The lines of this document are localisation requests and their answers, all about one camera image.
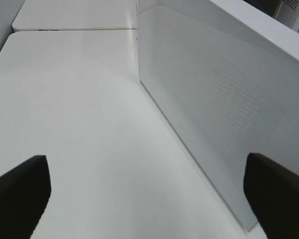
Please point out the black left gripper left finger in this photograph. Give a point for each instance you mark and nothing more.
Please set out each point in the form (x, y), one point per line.
(24, 194)

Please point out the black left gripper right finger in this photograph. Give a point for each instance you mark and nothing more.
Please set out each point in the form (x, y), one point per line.
(272, 192)

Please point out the white microwave door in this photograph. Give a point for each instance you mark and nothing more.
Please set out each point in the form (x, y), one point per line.
(226, 76)

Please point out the white microwave oven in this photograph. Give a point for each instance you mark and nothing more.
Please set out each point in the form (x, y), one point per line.
(284, 15)

